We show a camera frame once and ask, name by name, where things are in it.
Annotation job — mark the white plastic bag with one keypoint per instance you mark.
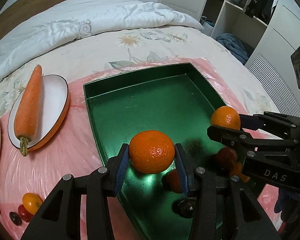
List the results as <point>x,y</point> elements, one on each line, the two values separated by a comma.
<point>207,25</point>

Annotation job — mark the green shallow tray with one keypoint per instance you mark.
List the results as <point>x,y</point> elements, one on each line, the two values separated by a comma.
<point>152,105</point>

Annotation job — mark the white slatted panel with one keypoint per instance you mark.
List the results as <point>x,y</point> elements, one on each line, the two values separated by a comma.
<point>272,80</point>

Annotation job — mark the dark hanging clothes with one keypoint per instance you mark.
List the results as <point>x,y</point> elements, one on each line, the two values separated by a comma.
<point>262,0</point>

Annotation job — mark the person's right hand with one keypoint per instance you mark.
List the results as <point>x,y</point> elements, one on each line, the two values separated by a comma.
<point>287,210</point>

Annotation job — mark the orange plate with white inside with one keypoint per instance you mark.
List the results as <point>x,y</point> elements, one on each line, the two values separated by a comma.
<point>52,97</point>

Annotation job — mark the pink plastic sheet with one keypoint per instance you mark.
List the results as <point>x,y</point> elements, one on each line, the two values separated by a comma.
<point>72,167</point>

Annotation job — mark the white duvet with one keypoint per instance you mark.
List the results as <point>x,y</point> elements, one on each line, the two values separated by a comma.
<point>77,25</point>

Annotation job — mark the yellow cherry tomato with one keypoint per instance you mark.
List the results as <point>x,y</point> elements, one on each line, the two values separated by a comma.
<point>30,201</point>

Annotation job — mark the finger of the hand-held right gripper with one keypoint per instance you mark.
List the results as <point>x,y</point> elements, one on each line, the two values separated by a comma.
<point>250,122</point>
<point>230,137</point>

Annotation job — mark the blue cloth pile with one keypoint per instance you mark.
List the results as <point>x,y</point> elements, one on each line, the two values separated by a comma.
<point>233,47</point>

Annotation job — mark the orange mandarin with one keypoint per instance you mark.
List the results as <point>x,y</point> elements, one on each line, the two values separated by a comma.
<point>236,170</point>
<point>151,150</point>
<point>225,117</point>

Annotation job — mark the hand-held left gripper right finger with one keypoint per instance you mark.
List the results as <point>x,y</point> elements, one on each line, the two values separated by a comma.
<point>181,170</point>

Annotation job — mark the orange carrot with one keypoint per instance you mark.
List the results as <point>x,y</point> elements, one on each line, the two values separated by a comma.
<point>27,112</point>

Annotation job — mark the floral bed blanket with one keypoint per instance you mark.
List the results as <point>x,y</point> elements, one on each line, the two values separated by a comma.
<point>165,47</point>

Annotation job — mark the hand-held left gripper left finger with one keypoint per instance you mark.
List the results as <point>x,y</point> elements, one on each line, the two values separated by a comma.
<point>121,166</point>

